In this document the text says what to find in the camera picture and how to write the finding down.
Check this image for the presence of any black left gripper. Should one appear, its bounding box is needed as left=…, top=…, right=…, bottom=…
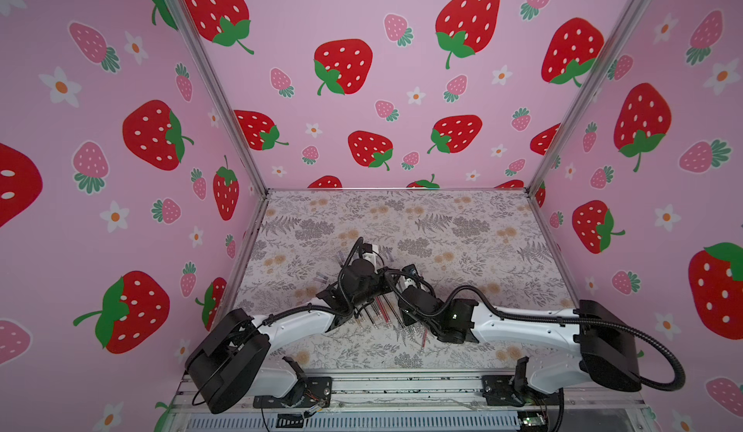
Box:
left=349, top=267, right=402, bottom=312

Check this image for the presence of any dark blue striped pencil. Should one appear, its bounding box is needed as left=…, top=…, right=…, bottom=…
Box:
left=359, top=306, right=375, bottom=325

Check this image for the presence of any red striped pencil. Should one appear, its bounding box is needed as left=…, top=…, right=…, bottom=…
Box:
left=375, top=297, right=391, bottom=325

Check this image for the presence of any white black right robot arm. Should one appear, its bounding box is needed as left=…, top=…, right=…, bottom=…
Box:
left=392, top=283, right=686, bottom=394

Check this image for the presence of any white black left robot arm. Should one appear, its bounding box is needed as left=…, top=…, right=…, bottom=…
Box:
left=186, top=259, right=392, bottom=414

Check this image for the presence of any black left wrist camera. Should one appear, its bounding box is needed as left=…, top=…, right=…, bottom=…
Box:
left=350, top=242, right=386, bottom=279

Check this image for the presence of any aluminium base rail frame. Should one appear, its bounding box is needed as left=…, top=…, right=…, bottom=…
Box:
left=156, top=369, right=661, bottom=431

